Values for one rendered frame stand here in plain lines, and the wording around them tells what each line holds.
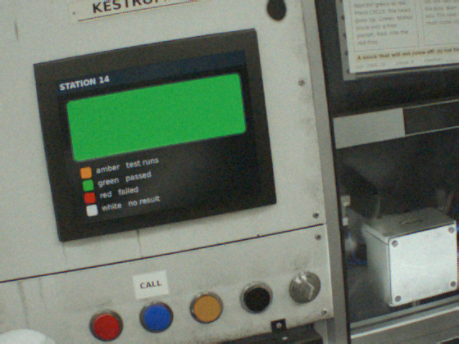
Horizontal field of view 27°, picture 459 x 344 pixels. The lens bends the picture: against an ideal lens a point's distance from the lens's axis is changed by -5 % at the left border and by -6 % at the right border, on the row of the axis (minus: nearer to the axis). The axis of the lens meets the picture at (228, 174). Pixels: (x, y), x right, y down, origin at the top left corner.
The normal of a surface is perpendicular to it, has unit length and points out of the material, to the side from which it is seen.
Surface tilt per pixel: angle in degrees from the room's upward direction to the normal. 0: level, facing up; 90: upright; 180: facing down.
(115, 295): 90
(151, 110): 90
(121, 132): 90
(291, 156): 90
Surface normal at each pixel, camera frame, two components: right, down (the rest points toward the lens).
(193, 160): 0.25, 0.19
